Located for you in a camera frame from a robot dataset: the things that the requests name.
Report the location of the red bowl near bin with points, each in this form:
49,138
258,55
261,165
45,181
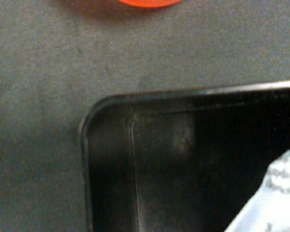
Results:
150,3

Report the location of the paper ball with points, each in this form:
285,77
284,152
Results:
268,210

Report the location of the black tablecloth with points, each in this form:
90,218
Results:
59,57

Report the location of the black square bin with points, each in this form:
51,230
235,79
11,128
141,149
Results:
180,161

